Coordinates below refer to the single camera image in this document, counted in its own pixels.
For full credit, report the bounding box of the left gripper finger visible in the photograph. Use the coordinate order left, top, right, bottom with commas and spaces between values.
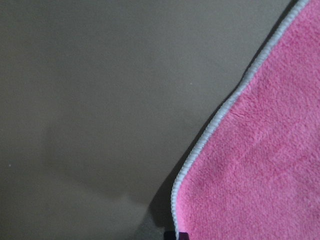
163, 231, 189, 240

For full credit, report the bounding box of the pink towel white trim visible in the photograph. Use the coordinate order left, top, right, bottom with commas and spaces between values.
171, 0, 320, 240

